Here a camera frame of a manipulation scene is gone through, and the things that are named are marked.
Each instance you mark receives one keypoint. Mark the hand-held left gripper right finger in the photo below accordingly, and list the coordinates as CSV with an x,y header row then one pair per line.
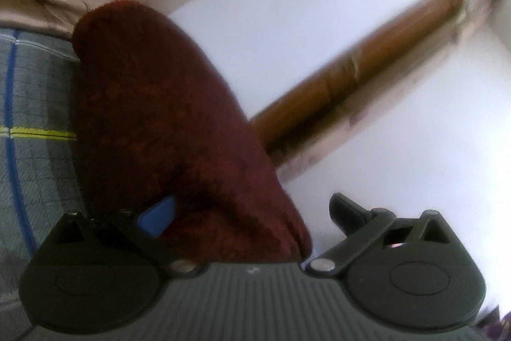
x,y
344,214

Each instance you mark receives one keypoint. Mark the purple patterned cloth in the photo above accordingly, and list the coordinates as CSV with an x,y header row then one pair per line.
x,y
499,325

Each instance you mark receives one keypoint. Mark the dark red fuzzy garment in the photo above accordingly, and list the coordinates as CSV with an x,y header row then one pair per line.
x,y
167,125

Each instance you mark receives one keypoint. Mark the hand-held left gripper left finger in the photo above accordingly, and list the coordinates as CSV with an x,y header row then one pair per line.
x,y
159,219

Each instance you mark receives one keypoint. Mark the long wooden beam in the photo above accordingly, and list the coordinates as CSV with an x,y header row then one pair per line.
x,y
359,61

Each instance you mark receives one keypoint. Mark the grey plaid blanket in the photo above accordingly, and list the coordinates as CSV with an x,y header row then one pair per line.
x,y
38,125

